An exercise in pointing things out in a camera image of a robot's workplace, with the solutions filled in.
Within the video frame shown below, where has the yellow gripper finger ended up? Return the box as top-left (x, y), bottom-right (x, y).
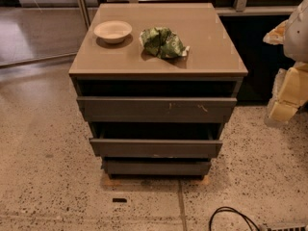
top-left (263, 20), bottom-right (287, 45)

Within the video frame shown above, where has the grey top drawer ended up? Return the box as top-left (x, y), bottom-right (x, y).
top-left (77, 96), bottom-right (237, 123)

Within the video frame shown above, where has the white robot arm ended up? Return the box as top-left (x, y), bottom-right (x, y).
top-left (263, 0), bottom-right (308, 126)

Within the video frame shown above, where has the grey drawer cabinet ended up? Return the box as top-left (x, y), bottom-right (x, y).
top-left (69, 3), bottom-right (247, 177)

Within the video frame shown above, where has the grey bottom drawer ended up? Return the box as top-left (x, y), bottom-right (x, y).
top-left (102, 158), bottom-right (211, 176)

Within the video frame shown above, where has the grey drawer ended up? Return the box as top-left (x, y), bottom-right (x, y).
top-left (102, 158), bottom-right (211, 176)
top-left (90, 122), bottom-right (222, 159)
top-left (77, 96), bottom-right (237, 123)

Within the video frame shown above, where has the black cable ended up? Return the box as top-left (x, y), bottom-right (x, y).
top-left (208, 206), bottom-right (262, 231)

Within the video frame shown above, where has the crumpled green chip bag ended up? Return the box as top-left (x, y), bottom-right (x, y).
top-left (139, 27), bottom-right (190, 59)

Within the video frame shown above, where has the black floor marker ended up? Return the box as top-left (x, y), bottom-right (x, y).
top-left (113, 198), bottom-right (127, 203)

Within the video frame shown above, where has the white paper bowl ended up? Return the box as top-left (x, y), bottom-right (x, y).
top-left (94, 20), bottom-right (132, 44)

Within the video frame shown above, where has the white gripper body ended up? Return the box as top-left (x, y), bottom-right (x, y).
top-left (278, 62), bottom-right (308, 109)

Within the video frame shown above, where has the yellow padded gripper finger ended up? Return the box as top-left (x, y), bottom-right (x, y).
top-left (269, 101), bottom-right (297, 122)

